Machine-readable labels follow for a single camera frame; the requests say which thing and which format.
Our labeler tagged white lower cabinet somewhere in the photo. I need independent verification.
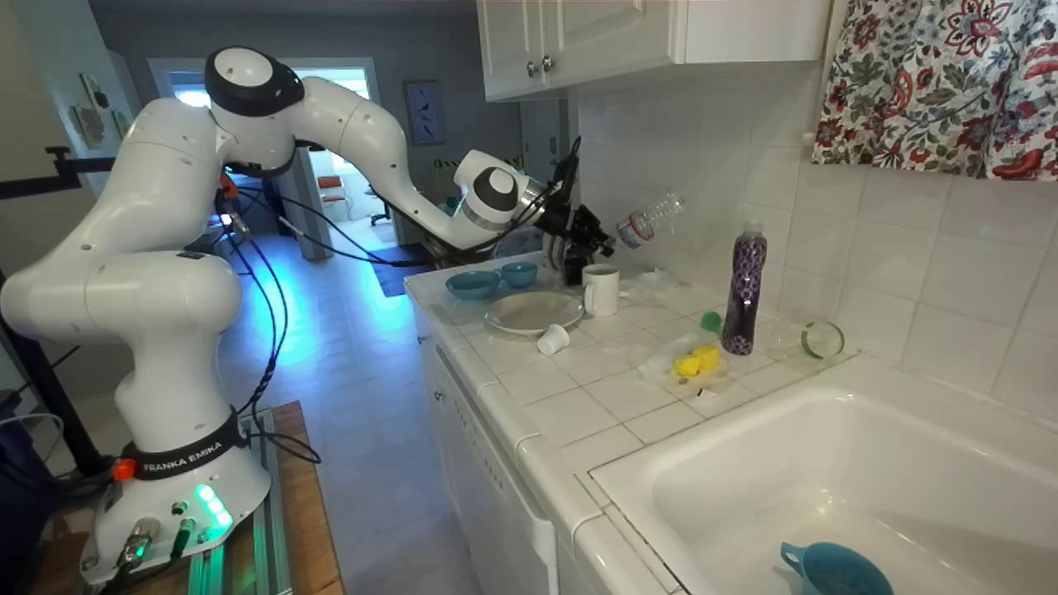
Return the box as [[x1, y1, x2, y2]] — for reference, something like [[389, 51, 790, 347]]
[[424, 327, 559, 595]]

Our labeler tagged round glass lid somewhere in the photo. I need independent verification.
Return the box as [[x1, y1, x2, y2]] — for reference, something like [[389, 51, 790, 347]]
[[800, 317, 845, 362]]

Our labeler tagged white kitchen sink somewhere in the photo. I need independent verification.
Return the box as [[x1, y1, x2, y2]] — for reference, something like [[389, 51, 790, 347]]
[[588, 383, 1058, 595]]

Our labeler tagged small white cup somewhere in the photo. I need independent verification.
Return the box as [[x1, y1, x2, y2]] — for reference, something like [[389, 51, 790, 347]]
[[536, 320, 576, 357]]

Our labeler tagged floral curtain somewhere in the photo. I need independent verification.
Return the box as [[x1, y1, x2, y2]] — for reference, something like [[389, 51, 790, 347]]
[[810, 0, 1058, 184]]

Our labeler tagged white cabinet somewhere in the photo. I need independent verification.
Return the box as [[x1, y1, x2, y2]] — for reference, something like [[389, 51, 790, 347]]
[[424, 327, 559, 595], [471, 0, 833, 105]]

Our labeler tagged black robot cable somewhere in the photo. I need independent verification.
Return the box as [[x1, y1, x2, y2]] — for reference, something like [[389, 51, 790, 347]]
[[211, 136, 585, 467]]

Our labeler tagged purple dish soap bottle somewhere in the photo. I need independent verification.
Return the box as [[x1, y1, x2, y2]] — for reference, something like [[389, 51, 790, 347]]
[[721, 221, 770, 357]]

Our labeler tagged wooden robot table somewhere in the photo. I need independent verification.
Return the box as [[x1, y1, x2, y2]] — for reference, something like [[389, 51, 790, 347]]
[[29, 403, 346, 595]]

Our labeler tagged clear plastic water bottle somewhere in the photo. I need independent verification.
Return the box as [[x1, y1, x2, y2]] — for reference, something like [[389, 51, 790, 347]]
[[611, 189, 687, 250]]

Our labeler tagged yellow sponge in plastic bag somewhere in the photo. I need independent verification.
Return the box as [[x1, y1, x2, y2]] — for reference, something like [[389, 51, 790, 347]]
[[660, 331, 732, 391]]

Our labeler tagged white ceramic mug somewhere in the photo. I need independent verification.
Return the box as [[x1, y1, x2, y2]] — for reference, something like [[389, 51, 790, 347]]
[[578, 262, 623, 320]]

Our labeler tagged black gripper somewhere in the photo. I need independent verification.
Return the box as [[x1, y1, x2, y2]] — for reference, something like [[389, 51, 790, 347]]
[[536, 197, 627, 265]]

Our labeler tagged teal pitcher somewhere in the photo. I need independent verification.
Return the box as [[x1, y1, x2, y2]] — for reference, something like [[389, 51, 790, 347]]
[[778, 538, 894, 595]]

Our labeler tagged blue bowl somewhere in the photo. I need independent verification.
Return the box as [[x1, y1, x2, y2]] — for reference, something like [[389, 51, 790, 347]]
[[444, 266, 501, 304], [494, 257, 541, 293]]

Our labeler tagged white upper cabinet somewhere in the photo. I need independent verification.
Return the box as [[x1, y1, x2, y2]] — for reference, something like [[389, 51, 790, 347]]
[[471, 0, 833, 105]]

